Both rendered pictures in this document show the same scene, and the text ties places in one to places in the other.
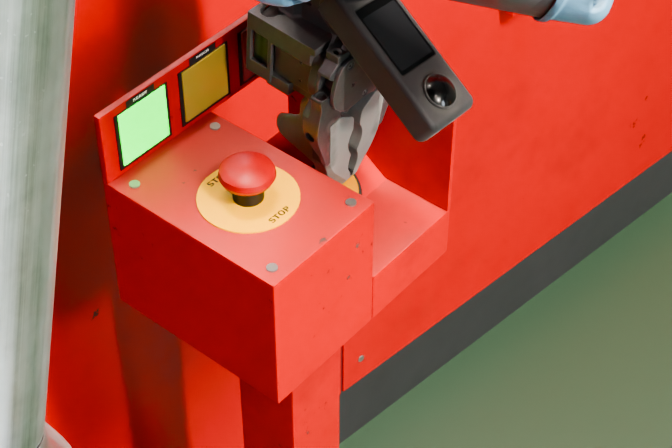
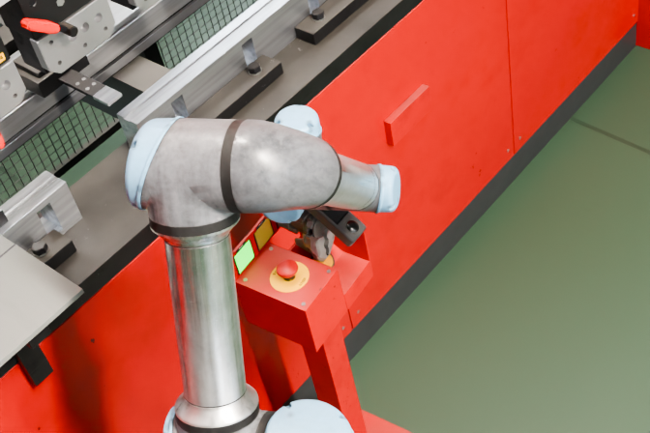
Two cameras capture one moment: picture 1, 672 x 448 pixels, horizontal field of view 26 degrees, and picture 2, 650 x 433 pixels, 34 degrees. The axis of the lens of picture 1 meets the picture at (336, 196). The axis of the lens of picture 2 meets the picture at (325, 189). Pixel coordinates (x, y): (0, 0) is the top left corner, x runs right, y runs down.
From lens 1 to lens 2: 91 cm
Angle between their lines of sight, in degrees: 2
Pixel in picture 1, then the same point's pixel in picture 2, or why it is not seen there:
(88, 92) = not seen: hidden behind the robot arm
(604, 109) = (454, 165)
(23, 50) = (225, 294)
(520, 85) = (406, 170)
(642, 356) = (498, 280)
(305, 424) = (331, 355)
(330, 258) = (324, 294)
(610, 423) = (487, 317)
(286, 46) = not seen: hidden behind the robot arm
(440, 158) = (361, 243)
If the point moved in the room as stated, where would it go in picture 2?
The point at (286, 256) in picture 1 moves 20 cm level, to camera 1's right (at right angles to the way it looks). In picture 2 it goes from (308, 298) to (420, 275)
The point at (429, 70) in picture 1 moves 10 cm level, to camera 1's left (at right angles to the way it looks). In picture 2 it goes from (346, 219) to (290, 230)
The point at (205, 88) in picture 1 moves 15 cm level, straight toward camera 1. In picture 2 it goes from (264, 235) to (280, 295)
